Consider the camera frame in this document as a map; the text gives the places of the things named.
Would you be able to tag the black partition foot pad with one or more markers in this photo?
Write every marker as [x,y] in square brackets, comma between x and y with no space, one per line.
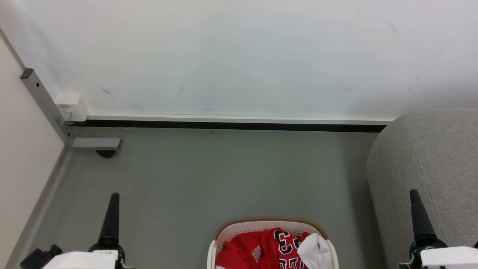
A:
[106,153]

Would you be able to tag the white black baseboard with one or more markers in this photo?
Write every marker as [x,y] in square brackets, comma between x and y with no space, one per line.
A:
[224,119]

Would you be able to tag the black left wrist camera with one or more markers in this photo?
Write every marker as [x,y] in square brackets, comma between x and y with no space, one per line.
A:
[39,258]

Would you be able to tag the white laundry basket brown rim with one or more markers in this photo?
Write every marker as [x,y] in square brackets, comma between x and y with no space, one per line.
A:
[239,226]

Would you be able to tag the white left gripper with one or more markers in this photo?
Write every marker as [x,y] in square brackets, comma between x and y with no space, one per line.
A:
[82,259]

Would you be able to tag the grey fabric sofa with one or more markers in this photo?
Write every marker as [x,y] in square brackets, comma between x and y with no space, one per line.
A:
[429,157]

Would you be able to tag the white wall socket box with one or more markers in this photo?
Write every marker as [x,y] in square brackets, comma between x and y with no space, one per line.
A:
[73,106]

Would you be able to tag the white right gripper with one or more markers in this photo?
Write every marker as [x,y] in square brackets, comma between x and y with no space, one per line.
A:
[448,257]

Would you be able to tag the white cloth garment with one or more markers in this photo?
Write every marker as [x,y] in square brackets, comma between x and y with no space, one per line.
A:
[317,254]

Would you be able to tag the red basketball jersey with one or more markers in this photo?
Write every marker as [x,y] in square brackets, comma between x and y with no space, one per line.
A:
[242,250]

